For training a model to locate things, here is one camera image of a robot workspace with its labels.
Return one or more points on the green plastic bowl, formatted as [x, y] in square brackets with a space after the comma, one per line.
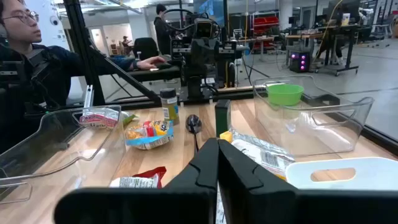
[284, 95]

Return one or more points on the blue ramen noodle packet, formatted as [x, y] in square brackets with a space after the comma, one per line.
[149, 140]

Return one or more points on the black-legged desk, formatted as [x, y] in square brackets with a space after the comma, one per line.
[349, 46]

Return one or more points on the white plastic bin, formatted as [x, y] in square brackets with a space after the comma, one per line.
[373, 174]

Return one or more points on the clear plastic bin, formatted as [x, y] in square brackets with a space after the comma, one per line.
[326, 137]
[37, 155]

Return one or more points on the wooden-top work table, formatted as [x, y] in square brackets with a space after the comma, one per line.
[303, 35]

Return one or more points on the person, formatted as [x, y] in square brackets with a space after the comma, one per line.
[46, 71]
[162, 34]
[126, 42]

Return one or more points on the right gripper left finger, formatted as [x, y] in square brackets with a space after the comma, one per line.
[140, 205]

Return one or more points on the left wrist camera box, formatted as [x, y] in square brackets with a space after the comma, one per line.
[204, 28]

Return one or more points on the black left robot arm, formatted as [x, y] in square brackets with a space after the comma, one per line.
[196, 87]

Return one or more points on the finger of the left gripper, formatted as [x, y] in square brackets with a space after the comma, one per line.
[196, 65]
[211, 65]

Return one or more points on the black operator desk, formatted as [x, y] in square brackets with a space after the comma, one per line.
[155, 74]

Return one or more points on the black office chair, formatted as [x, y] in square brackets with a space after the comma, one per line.
[145, 48]

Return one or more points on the computer tower pink lights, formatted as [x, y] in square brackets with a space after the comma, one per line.
[297, 63]

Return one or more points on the black-lid spice jar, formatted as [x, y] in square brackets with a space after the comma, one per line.
[169, 107]

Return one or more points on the green ramen noodle packet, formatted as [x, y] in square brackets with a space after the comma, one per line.
[99, 119]

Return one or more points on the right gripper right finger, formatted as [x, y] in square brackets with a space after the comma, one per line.
[311, 208]

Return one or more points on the red storage shelf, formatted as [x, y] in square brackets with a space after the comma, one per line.
[264, 23]

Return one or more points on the red ramen noodle packet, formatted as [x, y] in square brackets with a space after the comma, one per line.
[264, 152]
[136, 183]

